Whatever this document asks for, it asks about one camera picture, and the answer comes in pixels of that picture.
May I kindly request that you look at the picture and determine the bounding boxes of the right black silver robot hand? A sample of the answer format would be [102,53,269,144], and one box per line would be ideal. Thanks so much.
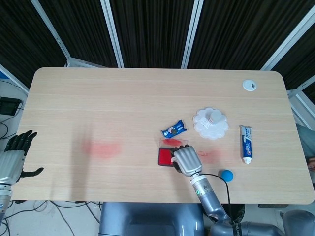
[169,145,204,177]

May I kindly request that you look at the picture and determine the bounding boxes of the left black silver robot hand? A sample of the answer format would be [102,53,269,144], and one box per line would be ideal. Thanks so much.
[0,130,44,185]

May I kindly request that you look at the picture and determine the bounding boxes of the red ink pad clear lid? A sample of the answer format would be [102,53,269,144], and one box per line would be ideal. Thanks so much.
[157,138,189,168]

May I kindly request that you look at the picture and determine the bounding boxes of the blue cookie packet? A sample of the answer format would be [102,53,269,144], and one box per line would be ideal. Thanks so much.
[161,119,187,138]

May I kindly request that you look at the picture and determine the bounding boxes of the white flower-shaped palette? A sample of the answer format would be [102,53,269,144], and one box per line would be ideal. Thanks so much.
[192,106,230,141]

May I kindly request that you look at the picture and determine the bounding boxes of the blue ball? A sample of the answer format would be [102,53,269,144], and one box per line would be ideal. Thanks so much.
[220,169,235,182]

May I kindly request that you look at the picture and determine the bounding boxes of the small clear jar white lid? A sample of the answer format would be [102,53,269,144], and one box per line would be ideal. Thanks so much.
[205,110,222,124]

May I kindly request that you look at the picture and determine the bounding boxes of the black box device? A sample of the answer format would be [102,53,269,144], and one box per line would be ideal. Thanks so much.
[0,97,23,115]

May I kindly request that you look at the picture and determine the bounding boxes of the white blue toothpaste tube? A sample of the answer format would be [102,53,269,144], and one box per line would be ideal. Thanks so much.
[239,125,254,165]

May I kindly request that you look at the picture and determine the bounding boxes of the grey robot torso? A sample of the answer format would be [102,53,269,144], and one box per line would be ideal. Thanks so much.
[98,202,205,236]

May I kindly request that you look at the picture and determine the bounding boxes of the black table control strip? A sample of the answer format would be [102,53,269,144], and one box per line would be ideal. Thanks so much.
[258,203,288,208]

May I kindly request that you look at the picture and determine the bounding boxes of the white round table grommet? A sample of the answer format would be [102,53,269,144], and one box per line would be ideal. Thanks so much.
[242,79,258,92]

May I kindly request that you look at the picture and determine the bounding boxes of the person in grey clothing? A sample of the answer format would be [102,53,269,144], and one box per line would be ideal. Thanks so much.
[295,123,315,184]

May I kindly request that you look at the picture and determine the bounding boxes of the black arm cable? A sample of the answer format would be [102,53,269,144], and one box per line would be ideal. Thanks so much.
[199,173,232,205]

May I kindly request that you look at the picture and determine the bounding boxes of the black floor cable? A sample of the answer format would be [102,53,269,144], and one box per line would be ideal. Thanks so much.
[50,201,99,236]

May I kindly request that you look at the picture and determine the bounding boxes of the white blue partition frame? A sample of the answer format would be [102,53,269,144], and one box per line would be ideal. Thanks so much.
[0,64,30,94]

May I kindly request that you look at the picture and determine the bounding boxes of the white partition post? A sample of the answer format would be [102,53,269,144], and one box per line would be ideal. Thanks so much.
[181,0,200,69]
[100,0,125,68]
[31,0,72,67]
[260,12,315,71]

